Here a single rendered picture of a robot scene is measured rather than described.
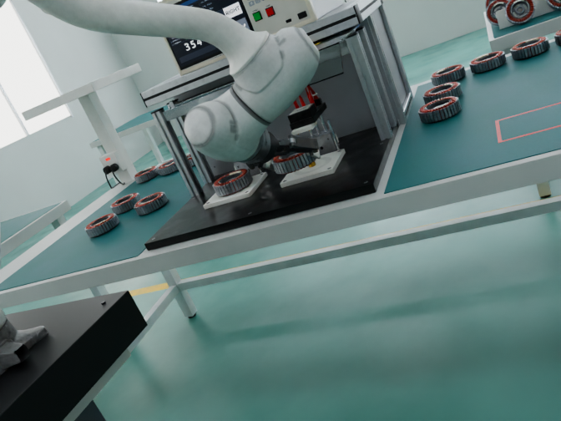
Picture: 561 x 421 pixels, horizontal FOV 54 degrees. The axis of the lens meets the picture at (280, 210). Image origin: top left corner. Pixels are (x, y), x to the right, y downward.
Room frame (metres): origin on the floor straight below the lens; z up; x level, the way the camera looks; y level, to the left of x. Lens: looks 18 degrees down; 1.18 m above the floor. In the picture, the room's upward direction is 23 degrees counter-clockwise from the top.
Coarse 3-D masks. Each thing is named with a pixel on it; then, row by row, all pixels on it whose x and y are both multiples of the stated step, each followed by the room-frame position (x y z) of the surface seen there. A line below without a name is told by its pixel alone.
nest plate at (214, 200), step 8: (256, 176) 1.55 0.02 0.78; (264, 176) 1.53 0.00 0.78; (256, 184) 1.48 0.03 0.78; (240, 192) 1.46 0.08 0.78; (248, 192) 1.43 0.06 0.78; (208, 200) 1.51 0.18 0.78; (216, 200) 1.48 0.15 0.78; (224, 200) 1.46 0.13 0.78; (232, 200) 1.45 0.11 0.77; (208, 208) 1.48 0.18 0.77
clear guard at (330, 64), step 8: (344, 32) 1.43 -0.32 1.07; (352, 32) 1.38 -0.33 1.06; (320, 40) 1.49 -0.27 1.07; (328, 40) 1.39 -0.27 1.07; (336, 40) 1.30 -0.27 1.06; (320, 48) 1.27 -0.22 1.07; (328, 48) 1.25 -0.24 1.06; (336, 48) 1.23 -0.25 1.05; (320, 56) 1.25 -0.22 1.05; (328, 56) 1.23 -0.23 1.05; (336, 56) 1.22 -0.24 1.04; (320, 64) 1.24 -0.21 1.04; (328, 64) 1.22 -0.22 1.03; (336, 64) 1.21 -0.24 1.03; (320, 72) 1.22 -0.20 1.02; (328, 72) 1.21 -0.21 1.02; (336, 72) 1.20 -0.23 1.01; (312, 80) 1.22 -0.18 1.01; (320, 80) 1.21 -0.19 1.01
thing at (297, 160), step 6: (276, 156) 1.35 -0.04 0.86; (282, 156) 1.35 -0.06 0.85; (288, 156) 1.36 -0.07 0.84; (294, 156) 1.29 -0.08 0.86; (300, 156) 1.28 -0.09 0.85; (306, 156) 1.29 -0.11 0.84; (276, 162) 1.31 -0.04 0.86; (282, 162) 1.29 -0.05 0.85; (288, 162) 1.28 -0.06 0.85; (294, 162) 1.28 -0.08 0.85; (300, 162) 1.28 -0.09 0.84; (306, 162) 1.28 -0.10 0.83; (312, 162) 1.30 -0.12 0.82; (276, 168) 1.31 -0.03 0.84; (282, 168) 1.29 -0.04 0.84; (288, 168) 1.28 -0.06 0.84; (294, 168) 1.28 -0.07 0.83; (300, 168) 1.28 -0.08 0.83; (282, 174) 1.31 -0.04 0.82
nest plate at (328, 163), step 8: (336, 152) 1.44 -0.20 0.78; (344, 152) 1.44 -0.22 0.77; (320, 160) 1.43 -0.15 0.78; (328, 160) 1.40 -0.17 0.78; (336, 160) 1.37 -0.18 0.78; (304, 168) 1.43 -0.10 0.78; (312, 168) 1.39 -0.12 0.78; (320, 168) 1.37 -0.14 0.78; (328, 168) 1.34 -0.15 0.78; (288, 176) 1.41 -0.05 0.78; (296, 176) 1.38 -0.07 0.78; (304, 176) 1.35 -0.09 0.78; (312, 176) 1.34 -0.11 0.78; (320, 176) 1.33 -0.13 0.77; (280, 184) 1.38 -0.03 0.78; (288, 184) 1.37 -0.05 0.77
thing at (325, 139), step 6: (324, 132) 1.54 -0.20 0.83; (330, 132) 1.52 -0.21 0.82; (318, 138) 1.53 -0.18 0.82; (324, 138) 1.52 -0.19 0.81; (330, 138) 1.51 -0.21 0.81; (318, 144) 1.53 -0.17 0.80; (324, 144) 1.52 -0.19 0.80; (330, 144) 1.51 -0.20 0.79; (324, 150) 1.52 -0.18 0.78; (330, 150) 1.52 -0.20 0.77
